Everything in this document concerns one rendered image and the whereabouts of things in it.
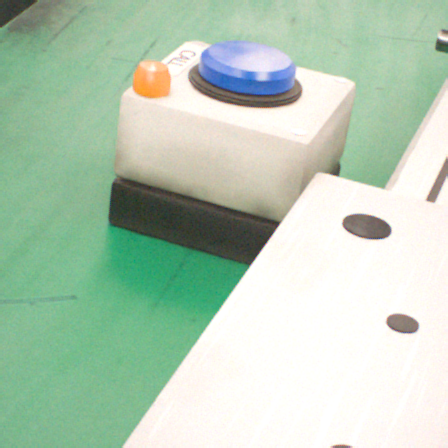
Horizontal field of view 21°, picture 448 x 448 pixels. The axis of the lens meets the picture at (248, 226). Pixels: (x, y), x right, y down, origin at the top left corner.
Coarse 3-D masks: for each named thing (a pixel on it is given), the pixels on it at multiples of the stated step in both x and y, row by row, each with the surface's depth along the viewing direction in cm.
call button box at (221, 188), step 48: (192, 48) 53; (144, 96) 48; (192, 96) 49; (240, 96) 49; (288, 96) 49; (336, 96) 51; (144, 144) 49; (192, 144) 48; (240, 144) 47; (288, 144) 47; (336, 144) 52; (144, 192) 50; (192, 192) 49; (240, 192) 48; (288, 192) 48; (192, 240) 50; (240, 240) 49
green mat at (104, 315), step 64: (64, 0) 75; (128, 0) 77; (192, 0) 79; (256, 0) 81; (320, 0) 83; (384, 0) 85; (0, 64) 65; (64, 64) 66; (128, 64) 67; (320, 64) 72; (384, 64) 73; (0, 128) 58; (64, 128) 59; (384, 128) 64; (0, 192) 52; (64, 192) 53; (0, 256) 47; (64, 256) 48; (128, 256) 49; (192, 256) 50; (0, 320) 44; (64, 320) 44; (128, 320) 45; (192, 320) 45; (0, 384) 40; (64, 384) 41; (128, 384) 41
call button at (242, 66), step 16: (208, 48) 50; (224, 48) 50; (240, 48) 50; (256, 48) 51; (272, 48) 51; (208, 64) 49; (224, 64) 49; (240, 64) 49; (256, 64) 49; (272, 64) 49; (288, 64) 50; (208, 80) 49; (224, 80) 49; (240, 80) 48; (256, 80) 48; (272, 80) 49; (288, 80) 49
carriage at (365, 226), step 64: (320, 192) 28; (384, 192) 28; (320, 256) 25; (384, 256) 26; (256, 320) 23; (320, 320) 23; (384, 320) 23; (192, 384) 21; (256, 384) 21; (320, 384) 21; (384, 384) 21
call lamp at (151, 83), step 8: (144, 64) 48; (152, 64) 48; (160, 64) 48; (136, 72) 48; (144, 72) 48; (152, 72) 48; (160, 72) 48; (168, 72) 48; (136, 80) 48; (144, 80) 48; (152, 80) 48; (160, 80) 48; (168, 80) 48; (136, 88) 48; (144, 88) 48; (152, 88) 48; (160, 88) 48; (168, 88) 48; (152, 96) 48; (160, 96) 48
